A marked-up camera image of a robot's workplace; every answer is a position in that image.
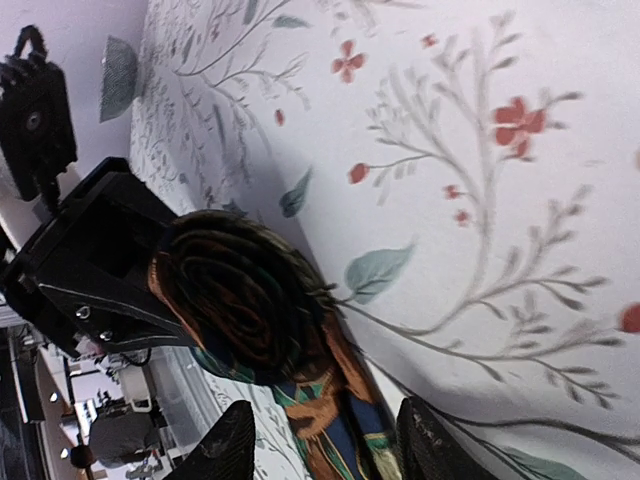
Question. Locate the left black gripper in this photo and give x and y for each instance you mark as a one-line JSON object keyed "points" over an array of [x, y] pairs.
{"points": [[83, 274]]}

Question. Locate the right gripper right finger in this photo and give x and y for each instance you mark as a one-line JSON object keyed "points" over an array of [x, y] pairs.
{"points": [[427, 451]]}

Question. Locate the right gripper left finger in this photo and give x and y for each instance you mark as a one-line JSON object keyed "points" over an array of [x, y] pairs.
{"points": [[227, 451]]}

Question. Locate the brown green patterned tie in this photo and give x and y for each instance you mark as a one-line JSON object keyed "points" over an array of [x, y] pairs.
{"points": [[259, 313]]}

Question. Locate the grey speckled bowl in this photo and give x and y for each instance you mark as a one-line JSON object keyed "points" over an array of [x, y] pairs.
{"points": [[120, 79]]}

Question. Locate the floral patterned table mat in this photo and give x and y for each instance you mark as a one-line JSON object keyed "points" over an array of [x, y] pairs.
{"points": [[465, 176]]}

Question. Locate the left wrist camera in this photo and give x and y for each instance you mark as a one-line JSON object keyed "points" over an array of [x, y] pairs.
{"points": [[37, 136]]}

